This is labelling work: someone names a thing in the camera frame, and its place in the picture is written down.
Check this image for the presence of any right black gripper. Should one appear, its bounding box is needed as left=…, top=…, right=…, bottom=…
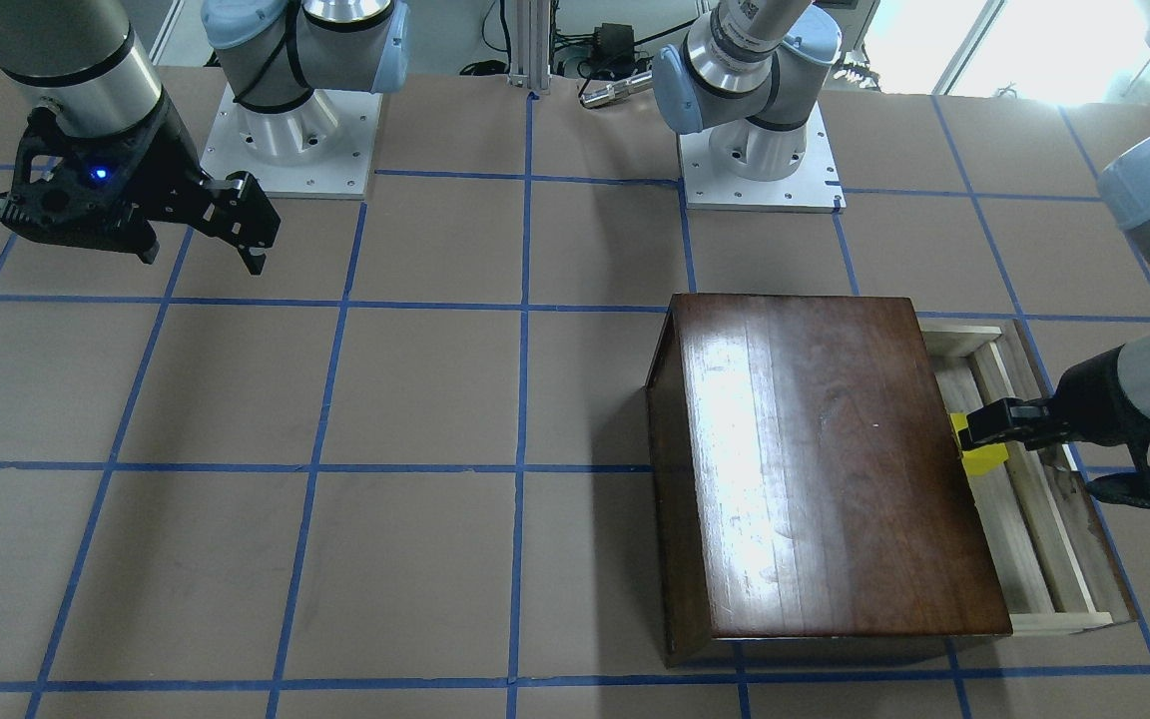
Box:
left=67, top=94, right=282, bottom=277

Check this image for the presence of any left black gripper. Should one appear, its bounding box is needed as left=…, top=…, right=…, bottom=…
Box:
left=955, top=346, right=1150, bottom=451

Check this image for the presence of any yellow cube block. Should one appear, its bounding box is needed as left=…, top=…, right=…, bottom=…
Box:
left=949, top=412, right=1009, bottom=479

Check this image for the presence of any dark wooden drawer cabinet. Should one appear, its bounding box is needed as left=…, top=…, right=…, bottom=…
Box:
left=645, top=293, right=1014, bottom=666

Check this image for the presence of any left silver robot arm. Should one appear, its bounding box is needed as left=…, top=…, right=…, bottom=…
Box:
left=683, top=92, right=1150, bottom=380

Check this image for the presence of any silver metal cylinder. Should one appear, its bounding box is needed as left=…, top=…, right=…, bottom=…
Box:
left=578, top=70, right=653, bottom=110

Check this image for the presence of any black power adapter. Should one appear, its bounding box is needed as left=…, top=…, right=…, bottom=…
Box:
left=589, top=23, right=635, bottom=68

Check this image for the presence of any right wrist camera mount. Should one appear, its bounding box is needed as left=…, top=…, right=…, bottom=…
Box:
left=0, top=105, right=159, bottom=253

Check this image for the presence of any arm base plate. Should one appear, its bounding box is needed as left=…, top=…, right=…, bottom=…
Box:
left=677, top=105, right=848, bottom=214
left=201, top=87, right=386, bottom=201

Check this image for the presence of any aluminium frame post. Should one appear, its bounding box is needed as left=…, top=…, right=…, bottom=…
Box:
left=499, top=1, right=555, bottom=99

